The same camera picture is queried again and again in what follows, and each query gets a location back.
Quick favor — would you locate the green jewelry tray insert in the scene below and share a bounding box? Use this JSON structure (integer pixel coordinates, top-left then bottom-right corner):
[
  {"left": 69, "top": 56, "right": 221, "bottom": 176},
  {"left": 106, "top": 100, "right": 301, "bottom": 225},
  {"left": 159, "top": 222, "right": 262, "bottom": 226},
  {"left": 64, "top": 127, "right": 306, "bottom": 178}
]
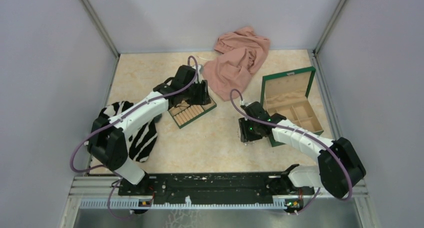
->
[{"left": 168, "top": 97, "right": 217, "bottom": 129}]

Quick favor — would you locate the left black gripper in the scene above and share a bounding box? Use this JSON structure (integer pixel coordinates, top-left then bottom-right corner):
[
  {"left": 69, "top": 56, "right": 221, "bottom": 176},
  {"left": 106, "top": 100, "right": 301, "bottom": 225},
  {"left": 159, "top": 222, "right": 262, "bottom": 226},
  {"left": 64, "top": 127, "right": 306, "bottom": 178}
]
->
[{"left": 183, "top": 79, "right": 212, "bottom": 105}]

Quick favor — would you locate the white cable tray rail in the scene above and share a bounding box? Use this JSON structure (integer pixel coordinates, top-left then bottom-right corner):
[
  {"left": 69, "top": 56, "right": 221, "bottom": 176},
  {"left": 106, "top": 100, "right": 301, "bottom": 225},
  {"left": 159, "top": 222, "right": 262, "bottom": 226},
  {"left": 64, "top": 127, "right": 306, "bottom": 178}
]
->
[{"left": 79, "top": 196, "right": 301, "bottom": 210}]

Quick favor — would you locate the green jewelry box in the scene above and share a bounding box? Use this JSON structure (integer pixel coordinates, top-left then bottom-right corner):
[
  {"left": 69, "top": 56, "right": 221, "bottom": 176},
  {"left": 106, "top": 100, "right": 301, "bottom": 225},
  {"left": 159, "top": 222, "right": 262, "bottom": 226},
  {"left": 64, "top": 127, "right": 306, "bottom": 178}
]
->
[{"left": 260, "top": 66, "right": 324, "bottom": 135}]

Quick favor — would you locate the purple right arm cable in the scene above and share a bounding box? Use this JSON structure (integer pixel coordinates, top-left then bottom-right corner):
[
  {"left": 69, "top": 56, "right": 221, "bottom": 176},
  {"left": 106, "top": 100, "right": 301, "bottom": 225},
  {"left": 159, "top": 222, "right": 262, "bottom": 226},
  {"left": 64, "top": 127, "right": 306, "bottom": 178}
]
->
[{"left": 229, "top": 88, "right": 354, "bottom": 202}]

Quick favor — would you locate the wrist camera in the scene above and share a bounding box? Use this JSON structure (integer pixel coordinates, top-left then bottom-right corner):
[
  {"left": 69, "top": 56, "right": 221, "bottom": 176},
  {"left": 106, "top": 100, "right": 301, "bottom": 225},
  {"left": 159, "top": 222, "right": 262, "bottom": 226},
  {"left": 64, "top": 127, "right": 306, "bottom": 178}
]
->
[
  {"left": 239, "top": 100, "right": 251, "bottom": 110},
  {"left": 196, "top": 73, "right": 203, "bottom": 84}
]

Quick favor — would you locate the silver pearl bangle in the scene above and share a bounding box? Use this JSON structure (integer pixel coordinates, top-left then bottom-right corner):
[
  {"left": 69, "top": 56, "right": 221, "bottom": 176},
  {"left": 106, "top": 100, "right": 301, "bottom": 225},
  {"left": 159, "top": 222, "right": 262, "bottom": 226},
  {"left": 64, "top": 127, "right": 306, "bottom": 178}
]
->
[{"left": 237, "top": 127, "right": 263, "bottom": 146}]

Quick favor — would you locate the white strip on table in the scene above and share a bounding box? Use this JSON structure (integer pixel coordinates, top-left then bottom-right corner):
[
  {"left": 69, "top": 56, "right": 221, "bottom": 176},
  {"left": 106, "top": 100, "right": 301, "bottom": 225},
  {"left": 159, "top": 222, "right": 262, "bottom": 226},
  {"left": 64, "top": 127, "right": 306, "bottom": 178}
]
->
[{"left": 197, "top": 56, "right": 213, "bottom": 61}]

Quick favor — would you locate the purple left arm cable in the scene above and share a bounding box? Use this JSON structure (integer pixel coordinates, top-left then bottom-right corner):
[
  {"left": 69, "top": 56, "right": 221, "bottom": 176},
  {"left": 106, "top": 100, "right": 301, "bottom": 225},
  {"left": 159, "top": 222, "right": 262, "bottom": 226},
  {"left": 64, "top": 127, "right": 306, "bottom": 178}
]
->
[{"left": 69, "top": 55, "right": 200, "bottom": 221}]

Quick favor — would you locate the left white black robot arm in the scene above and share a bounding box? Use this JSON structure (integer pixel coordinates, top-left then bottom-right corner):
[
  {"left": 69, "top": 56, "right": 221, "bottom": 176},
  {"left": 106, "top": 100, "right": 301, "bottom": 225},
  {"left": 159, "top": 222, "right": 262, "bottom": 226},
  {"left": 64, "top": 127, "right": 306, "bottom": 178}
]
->
[{"left": 87, "top": 64, "right": 211, "bottom": 195}]

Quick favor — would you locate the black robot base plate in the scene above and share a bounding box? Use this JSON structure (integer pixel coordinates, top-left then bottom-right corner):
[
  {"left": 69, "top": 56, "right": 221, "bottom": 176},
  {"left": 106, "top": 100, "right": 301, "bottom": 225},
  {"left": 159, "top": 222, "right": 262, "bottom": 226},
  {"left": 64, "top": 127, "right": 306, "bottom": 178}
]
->
[{"left": 118, "top": 171, "right": 315, "bottom": 205}]

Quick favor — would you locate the zebra print pouch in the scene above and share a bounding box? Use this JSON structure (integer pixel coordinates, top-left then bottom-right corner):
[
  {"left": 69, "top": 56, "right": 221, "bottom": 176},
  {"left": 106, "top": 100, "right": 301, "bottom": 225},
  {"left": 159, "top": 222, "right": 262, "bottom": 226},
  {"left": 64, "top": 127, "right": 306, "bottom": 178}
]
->
[{"left": 98, "top": 101, "right": 158, "bottom": 163}]

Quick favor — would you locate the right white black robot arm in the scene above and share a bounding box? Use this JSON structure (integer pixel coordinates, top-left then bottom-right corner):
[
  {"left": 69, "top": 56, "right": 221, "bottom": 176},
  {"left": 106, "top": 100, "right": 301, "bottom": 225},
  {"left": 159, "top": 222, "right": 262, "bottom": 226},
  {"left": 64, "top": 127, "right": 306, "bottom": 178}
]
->
[{"left": 236, "top": 101, "right": 366, "bottom": 200}]

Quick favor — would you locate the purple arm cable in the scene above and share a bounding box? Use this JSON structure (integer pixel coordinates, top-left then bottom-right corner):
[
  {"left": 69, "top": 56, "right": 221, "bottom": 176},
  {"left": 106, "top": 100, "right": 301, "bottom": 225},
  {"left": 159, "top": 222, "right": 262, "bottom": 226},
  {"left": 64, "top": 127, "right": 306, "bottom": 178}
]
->
[
  {"left": 69, "top": 55, "right": 200, "bottom": 221},
  {"left": 229, "top": 88, "right": 354, "bottom": 202}
]

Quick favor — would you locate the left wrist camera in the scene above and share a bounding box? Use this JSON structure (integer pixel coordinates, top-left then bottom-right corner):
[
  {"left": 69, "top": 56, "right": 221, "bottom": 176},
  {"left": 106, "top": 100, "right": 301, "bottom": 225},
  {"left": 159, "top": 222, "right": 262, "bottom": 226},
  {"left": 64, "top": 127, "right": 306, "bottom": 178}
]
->
[{"left": 196, "top": 73, "right": 203, "bottom": 84}]

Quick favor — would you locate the pink cloth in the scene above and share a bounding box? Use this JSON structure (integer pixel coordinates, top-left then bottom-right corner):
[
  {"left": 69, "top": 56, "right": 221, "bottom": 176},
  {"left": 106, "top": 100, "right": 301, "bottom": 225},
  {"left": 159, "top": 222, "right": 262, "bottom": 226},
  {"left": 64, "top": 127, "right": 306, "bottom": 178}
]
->
[{"left": 202, "top": 26, "right": 271, "bottom": 102}]

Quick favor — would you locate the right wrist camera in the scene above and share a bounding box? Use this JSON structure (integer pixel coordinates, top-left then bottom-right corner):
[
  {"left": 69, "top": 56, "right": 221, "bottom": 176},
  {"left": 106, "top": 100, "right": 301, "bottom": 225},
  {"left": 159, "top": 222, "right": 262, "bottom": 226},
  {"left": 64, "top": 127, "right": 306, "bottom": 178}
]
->
[{"left": 239, "top": 100, "right": 251, "bottom": 110}]

